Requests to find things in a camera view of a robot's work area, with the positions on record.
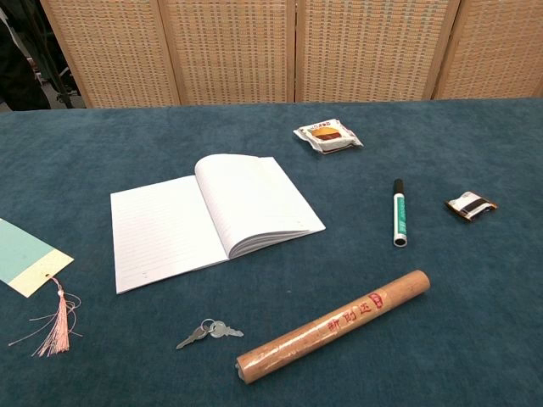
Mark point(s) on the green white marker pen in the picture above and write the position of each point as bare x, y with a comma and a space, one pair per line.
400, 216

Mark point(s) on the open white lined notebook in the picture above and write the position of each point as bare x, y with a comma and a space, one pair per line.
169, 229

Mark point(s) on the blue bookmark with pink tassel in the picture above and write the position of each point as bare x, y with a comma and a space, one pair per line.
25, 258

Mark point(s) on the black tripod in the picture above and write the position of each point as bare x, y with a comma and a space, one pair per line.
63, 91

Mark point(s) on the standing person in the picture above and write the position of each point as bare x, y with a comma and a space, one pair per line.
17, 63

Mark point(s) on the white snack packet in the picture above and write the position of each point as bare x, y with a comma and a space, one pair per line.
326, 137

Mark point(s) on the woven wooden screen panel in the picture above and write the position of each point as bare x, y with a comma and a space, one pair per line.
500, 51
373, 51
114, 51
229, 51

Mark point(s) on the brown wooden cylinder red letters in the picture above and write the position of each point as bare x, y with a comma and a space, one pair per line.
331, 328

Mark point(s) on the teal velvet table cloth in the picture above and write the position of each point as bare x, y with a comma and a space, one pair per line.
85, 169

